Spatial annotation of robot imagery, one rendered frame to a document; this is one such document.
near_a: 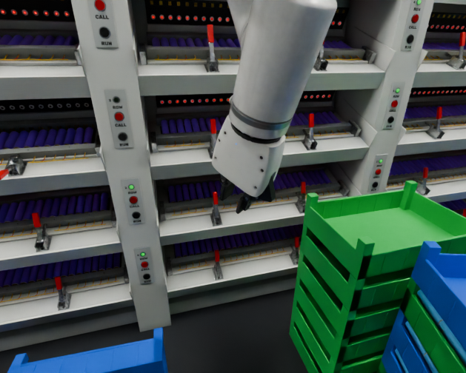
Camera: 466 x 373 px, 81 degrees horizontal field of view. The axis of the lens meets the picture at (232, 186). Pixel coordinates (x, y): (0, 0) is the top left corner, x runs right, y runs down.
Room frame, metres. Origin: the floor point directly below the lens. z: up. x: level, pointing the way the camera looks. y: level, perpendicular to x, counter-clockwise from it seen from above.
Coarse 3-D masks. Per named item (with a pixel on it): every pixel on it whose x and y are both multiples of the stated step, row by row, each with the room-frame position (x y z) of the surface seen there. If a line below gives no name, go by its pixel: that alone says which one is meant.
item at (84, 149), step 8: (72, 144) 0.61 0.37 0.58; (80, 144) 0.62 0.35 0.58; (88, 144) 0.62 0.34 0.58; (0, 152) 0.57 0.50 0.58; (8, 152) 0.57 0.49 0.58; (16, 152) 0.57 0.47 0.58; (24, 152) 0.58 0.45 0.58; (32, 152) 0.58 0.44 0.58; (40, 152) 0.58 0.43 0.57; (48, 152) 0.59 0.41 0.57; (56, 152) 0.59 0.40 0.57; (64, 152) 0.60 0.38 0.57; (72, 152) 0.60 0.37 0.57; (80, 152) 0.61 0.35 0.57; (88, 152) 0.61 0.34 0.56; (96, 152) 0.62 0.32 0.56; (0, 160) 0.57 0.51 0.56; (56, 160) 0.58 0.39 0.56; (64, 160) 0.59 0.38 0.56
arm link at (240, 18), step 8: (232, 0) 0.41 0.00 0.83; (240, 0) 0.40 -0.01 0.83; (248, 0) 0.40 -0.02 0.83; (232, 8) 0.41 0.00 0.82; (240, 8) 0.41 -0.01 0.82; (248, 8) 0.40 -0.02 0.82; (232, 16) 0.42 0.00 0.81; (240, 16) 0.41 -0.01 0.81; (248, 16) 0.40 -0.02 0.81; (240, 24) 0.41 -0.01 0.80; (240, 32) 0.41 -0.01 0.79; (240, 40) 0.40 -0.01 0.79
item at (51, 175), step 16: (16, 112) 0.69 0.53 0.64; (32, 112) 0.69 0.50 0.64; (48, 112) 0.70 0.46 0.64; (64, 112) 0.71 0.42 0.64; (80, 112) 0.72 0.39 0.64; (96, 144) 0.62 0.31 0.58; (80, 160) 0.60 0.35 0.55; (96, 160) 0.61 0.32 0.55; (16, 176) 0.54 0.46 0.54; (32, 176) 0.54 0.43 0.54; (48, 176) 0.55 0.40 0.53; (64, 176) 0.56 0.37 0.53; (80, 176) 0.57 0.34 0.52; (96, 176) 0.58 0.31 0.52; (0, 192) 0.53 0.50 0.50; (16, 192) 0.54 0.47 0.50
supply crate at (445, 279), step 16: (432, 256) 0.37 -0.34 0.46; (448, 256) 0.38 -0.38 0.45; (464, 256) 0.38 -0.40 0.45; (416, 272) 0.38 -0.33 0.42; (432, 272) 0.35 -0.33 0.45; (448, 272) 0.38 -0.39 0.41; (464, 272) 0.38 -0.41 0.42; (432, 288) 0.33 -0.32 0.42; (448, 288) 0.31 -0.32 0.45; (464, 288) 0.36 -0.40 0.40; (432, 304) 0.32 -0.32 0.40; (448, 304) 0.30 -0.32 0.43; (464, 304) 0.28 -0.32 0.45; (448, 320) 0.29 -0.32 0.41; (464, 320) 0.27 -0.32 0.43; (464, 336) 0.26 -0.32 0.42
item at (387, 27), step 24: (360, 0) 0.90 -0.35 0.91; (384, 0) 0.81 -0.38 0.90; (408, 0) 0.76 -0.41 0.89; (432, 0) 0.78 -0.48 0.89; (360, 24) 0.89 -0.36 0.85; (384, 24) 0.80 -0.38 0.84; (408, 72) 0.78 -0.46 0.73; (336, 96) 0.94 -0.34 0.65; (360, 96) 0.83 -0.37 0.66; (384, 96) 0.76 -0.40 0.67; (408, 96) 0.78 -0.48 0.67; (384, 144) 0.77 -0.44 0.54; (360, 168) 0.78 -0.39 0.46; (384, 168) 0.78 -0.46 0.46; (360, 192) 0.76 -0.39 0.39
